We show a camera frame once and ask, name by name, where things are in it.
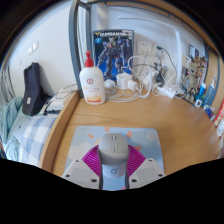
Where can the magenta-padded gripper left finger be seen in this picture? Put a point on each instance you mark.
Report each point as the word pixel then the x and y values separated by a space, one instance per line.
pixel 80 170

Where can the black bag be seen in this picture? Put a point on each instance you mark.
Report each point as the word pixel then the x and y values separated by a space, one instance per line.
pixel 33 90

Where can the robot model kit box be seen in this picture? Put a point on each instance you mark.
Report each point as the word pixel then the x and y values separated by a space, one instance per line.
pixel 113 53

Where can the metal cup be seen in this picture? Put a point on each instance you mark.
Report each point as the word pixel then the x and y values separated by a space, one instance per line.
pixel 163 71

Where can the white wall outlet plate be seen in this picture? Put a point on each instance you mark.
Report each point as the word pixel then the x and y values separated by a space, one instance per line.
pixel 145 47

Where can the blue bottle white cap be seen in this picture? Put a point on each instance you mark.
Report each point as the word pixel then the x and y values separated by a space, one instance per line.
pixel 202 90

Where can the grey white computer mouse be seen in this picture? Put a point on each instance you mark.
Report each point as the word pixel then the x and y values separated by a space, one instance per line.
pixel 113 150

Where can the wooden robot figure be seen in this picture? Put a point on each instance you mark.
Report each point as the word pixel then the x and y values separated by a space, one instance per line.
pixel 191 83

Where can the blue snack packet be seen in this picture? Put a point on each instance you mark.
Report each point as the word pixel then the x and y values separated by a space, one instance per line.
pixel 209 111

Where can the white power strip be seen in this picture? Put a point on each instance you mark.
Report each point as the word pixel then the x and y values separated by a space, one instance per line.
pixel 166 92

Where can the light blue sun-print mouse pad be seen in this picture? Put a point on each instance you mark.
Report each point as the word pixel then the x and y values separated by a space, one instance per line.
pixel 83 140

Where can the white power adapter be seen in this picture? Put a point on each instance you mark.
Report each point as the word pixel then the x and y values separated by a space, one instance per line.
pixel 150 79

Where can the white lotion bottle red cap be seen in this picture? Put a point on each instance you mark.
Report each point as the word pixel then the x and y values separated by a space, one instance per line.
pixel 92 83

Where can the red chips can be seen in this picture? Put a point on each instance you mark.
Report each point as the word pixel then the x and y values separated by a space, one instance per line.
pixel 220 115

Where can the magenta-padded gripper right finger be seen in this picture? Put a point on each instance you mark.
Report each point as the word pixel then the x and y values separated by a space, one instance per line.
pixel 146 170

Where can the white wall switch plate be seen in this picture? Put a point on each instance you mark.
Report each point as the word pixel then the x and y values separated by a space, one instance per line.
pixel 33 47

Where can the colourful printed box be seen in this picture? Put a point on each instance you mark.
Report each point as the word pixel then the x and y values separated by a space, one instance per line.
pixel 197 60

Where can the teal blanket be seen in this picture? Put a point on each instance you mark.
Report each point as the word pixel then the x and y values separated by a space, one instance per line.
pixel 10 116

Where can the small white cube charger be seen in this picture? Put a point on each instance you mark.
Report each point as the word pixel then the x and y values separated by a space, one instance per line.
pixel 124 81

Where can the small white square clock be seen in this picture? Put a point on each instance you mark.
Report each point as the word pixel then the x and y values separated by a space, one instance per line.
pixel 198 102

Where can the blue spray bottle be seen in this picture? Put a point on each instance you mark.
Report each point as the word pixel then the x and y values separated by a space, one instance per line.
pixel 210 95

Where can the blue plaid bedding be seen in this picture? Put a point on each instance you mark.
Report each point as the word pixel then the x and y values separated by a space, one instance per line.
pixel 36 136

